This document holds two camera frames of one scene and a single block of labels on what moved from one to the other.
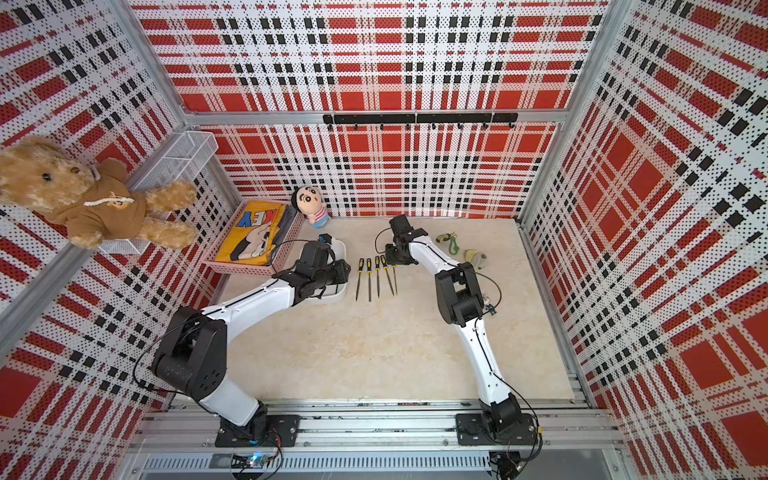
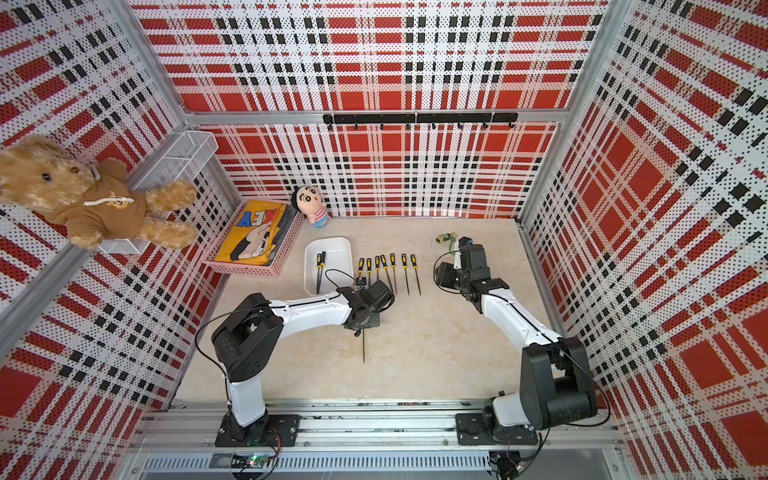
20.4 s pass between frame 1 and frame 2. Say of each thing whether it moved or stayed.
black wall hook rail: stayed
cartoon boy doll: stayed
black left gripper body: moved
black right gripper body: moved
